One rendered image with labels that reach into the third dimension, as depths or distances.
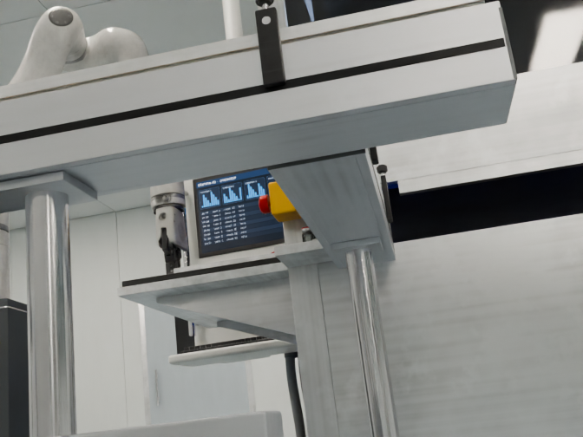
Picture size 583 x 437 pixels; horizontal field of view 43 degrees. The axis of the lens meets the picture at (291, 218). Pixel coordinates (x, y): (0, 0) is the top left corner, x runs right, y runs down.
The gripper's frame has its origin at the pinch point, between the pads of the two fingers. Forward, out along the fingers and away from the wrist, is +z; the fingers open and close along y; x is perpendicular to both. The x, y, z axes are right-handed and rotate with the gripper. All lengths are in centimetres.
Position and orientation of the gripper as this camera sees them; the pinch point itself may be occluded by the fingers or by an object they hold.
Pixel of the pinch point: (173, 270)
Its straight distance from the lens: 180.3
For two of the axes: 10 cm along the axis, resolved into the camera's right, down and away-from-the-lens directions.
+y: 1.9, 2.5, 9.5
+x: -9.7, 1.6, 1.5
